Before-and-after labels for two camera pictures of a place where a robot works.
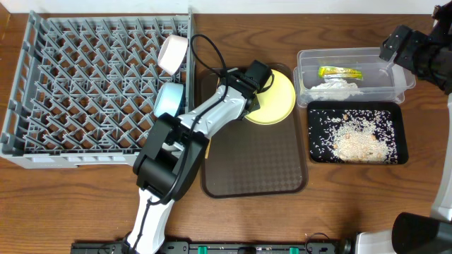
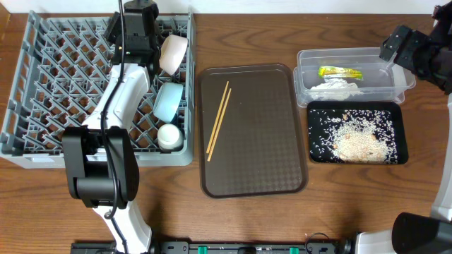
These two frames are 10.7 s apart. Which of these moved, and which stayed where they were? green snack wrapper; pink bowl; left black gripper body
Moved: left black gripper body
Stayed: green snack wrapper; pink bowl
